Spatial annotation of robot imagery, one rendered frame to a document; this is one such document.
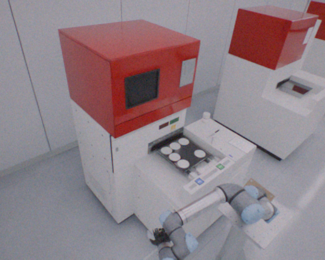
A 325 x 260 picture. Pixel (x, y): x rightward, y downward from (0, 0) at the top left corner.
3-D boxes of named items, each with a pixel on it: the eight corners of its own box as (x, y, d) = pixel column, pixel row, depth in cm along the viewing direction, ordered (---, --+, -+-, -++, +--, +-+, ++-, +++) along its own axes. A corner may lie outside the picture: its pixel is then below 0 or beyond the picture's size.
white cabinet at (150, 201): (133, 218, 264) (132, 164, 214) (193, 177, 319) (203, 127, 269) (173, 263, 228) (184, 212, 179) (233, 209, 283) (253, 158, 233)
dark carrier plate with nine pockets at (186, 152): (156, 150, 220) (156, 149, 220) (182, 136, 240) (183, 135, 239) (183, 171, 201) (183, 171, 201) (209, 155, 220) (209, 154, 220)
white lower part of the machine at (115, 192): (85, 187, 292) (75, 134, 242) (140, 159, 338) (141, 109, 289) (118, 228, 253) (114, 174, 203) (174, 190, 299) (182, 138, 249)
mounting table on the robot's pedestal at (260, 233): (288, 223, 192) (295, 214, 184) (258, 258, 168) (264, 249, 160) (242, 188, 218) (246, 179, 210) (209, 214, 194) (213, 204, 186)
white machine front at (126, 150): (112, 172, 204) (109, 135, 180) (180, 137, 250) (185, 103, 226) (114, 174, 203) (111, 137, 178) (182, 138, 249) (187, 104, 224)
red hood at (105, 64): (70, 98, 218) (57, 28, 182) (141, 77, 263) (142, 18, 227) (115, 140, 176) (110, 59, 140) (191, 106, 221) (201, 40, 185)
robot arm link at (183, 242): (182, 223, 110) (164, 239, 110) (197, 245, 103) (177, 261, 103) (187, 226, 116) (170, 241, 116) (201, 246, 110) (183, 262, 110)
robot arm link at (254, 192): (253, 183, 174) (248, 180, 163) (267, 197, 166) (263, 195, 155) (241, 195, 175) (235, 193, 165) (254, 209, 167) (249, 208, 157)
